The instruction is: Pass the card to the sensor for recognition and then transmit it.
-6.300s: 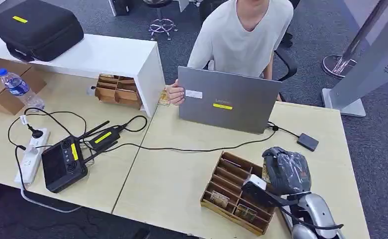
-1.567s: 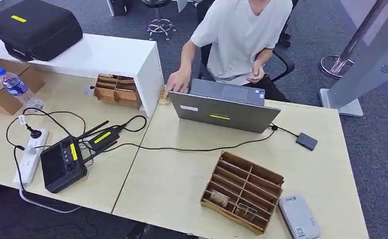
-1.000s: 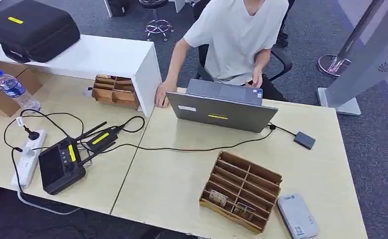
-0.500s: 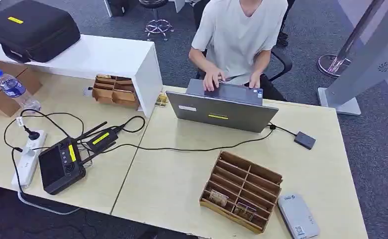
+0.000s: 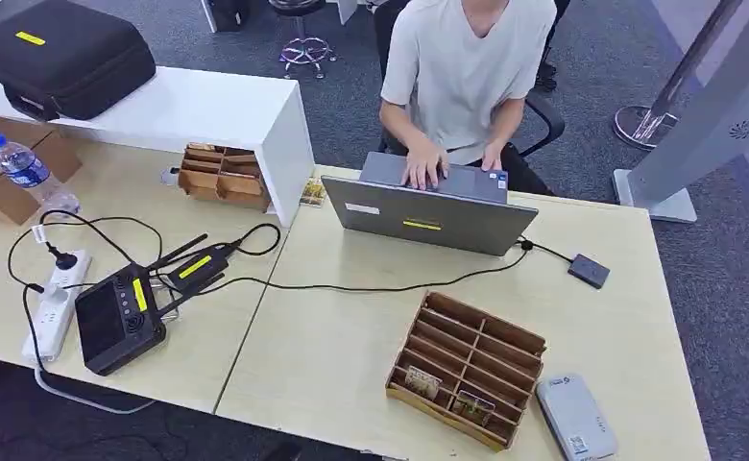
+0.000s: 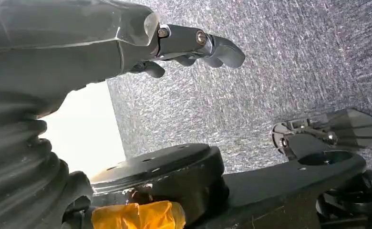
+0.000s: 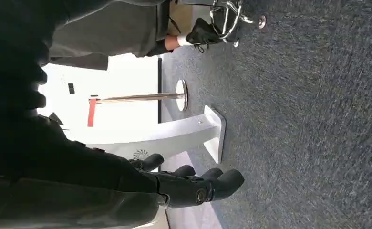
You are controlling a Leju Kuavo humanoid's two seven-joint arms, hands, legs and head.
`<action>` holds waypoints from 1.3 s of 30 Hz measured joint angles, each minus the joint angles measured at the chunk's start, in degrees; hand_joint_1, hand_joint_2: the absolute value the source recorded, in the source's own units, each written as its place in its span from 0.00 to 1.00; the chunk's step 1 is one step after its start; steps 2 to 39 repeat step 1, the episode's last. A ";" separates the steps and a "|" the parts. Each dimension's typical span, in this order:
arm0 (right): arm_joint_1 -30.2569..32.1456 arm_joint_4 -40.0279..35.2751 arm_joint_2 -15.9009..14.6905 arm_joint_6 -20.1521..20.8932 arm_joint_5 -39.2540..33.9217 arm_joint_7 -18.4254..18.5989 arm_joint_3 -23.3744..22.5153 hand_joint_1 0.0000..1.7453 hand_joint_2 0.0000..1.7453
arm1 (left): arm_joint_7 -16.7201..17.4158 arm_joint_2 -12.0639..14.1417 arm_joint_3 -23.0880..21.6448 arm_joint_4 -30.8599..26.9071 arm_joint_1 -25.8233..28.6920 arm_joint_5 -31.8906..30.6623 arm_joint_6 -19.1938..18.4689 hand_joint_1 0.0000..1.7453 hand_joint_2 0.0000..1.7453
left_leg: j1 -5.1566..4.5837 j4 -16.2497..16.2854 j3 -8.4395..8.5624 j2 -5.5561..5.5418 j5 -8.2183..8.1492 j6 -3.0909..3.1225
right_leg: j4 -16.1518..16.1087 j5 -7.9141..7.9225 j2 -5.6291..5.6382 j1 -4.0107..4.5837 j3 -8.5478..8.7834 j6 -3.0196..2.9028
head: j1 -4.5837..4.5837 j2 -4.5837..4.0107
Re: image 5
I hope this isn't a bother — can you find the white power strip cable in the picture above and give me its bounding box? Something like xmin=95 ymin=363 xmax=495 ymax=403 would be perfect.
xmin=33 ymin=362 xmax=157 ymax=415

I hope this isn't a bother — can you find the black handheld screen device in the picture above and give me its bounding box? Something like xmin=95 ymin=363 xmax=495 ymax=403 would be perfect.
xmin=74 ymin=263 xmax=168 ymax=376

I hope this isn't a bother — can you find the white power strip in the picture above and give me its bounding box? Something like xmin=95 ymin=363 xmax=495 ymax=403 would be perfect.
xmin=21 ymin=249 xmax=92 ymax=365

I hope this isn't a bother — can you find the printed card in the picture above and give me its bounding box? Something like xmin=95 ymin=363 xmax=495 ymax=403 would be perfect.
xmin=452 ymin=389 xmax=496 ymax=427
xmin=404 ymin=365 xmax=444 ymax=402

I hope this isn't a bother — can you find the grey laptop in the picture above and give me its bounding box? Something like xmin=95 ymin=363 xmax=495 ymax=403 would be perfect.
xmin=321 ymin=151 xmax=540 ymax=257

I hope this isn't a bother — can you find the person's right hand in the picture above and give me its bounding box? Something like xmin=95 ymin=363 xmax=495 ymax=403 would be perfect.
xmin=399 ymin=136 xmax=450 ymax=192

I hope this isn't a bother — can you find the long black cable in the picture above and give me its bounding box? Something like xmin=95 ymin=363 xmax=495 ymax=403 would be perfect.
xmin=196 ymin=248 xmax=532 ymax=297

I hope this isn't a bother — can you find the black power cable with plug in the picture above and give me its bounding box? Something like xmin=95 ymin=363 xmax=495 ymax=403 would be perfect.
xmin=7 ymin=209 xmax=164 ymax=293
xmin=21 ymin=284 xmax=46 ymax=374

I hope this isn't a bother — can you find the wooden slotted card box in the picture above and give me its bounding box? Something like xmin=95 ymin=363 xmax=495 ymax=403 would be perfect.
xmin=385 ymin=291 xmax=547 ymax=453

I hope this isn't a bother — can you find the person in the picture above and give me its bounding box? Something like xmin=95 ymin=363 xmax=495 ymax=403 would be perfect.
xmin=378 ymin=0 xmax=558 ymax=195
xmin=535 ymin=0 xmax=571 ymax=91

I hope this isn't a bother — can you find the white desk shelf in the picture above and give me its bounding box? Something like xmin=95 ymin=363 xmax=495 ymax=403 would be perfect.
xmin=0 ymin=45 xmax=316 ymax=229

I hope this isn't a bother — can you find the person's left hand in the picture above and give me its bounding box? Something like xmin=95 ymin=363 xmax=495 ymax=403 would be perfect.
xmin=479 ymin=140 xmax=504 ymax=173

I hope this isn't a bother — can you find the grey floor stand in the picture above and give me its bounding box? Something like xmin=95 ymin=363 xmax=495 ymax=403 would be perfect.
xmin=612 ymin=0 xmax=749 ymax=224

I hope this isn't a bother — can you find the chrome stanchion pole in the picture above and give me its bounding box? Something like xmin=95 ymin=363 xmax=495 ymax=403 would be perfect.
xmin=613 ymin=0 xmax=748 ymax=152

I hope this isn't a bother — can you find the grey flat card reader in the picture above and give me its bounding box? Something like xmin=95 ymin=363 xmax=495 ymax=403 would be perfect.
xmin=535 ymin=373 xmax=618 ymax=461

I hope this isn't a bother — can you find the black transmitter with antennas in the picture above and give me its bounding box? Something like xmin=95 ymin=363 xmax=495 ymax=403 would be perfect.
xmin=148 ymin=233 xmax=239 ymax=318

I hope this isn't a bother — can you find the black carrying case yellow label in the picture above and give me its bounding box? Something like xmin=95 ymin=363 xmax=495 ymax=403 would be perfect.
xmin=0 ymin=0 xmax=157 ymax=122

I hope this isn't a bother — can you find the chrome base stool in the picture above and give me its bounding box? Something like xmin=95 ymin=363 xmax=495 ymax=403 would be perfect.
xmin=267 ymin=0 xmax=338 ymax=81

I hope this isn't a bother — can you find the black box on floor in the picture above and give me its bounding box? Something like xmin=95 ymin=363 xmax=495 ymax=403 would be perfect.
xmin=199 ymin=0 xmax=252 ymax=33

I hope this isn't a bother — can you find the small black box device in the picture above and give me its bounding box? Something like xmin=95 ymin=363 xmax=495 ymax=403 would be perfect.
xmin=568 ymin=254 xmax=611 ymax=290

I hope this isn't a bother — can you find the small stack of cards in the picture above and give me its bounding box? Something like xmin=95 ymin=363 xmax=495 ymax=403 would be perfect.
xmin=300 ymin=177 xmax=326 ymax=208

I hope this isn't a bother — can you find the wooden card box with partitions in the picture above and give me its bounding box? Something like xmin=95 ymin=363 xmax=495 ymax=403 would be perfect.
xmin=178 ymin=142 xmax=272 ymax=213

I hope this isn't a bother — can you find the black looped antenna cable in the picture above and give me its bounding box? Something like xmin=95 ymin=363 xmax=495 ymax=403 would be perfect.
xmin=229 ymin=222 xmax=281 ymax=257

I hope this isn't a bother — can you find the clear water bottle blue cap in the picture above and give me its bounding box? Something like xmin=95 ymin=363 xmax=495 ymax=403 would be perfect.
xmin=0 ymin=133 xmax=82 ymax=216

